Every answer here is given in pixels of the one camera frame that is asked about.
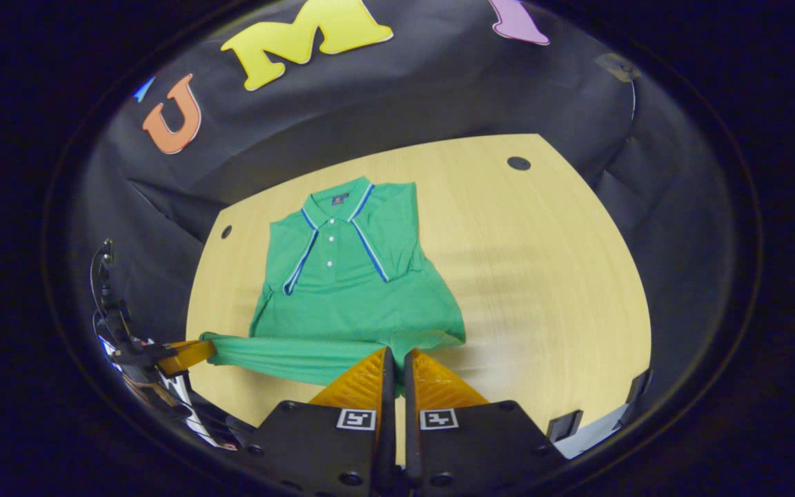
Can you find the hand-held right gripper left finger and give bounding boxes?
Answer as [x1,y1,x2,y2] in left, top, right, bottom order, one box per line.
[246,347,396,497]

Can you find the grey tape patch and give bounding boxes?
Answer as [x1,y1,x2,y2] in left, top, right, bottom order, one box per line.
[594,53,643,82]

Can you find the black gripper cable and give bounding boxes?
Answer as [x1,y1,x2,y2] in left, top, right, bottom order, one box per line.
[89,238,117,318]

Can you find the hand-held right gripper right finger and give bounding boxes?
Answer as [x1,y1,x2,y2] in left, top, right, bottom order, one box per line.
[404,349,571,497]

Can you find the black rectangular block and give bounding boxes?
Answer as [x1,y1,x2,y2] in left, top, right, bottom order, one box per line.
[546,409,585,443]
[625,368,654,408]

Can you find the black backdrop cloth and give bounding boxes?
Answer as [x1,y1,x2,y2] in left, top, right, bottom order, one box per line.
[66,0,736,415]

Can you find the green T-shirt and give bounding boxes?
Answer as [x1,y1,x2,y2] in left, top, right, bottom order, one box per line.
[201,176,467,400]

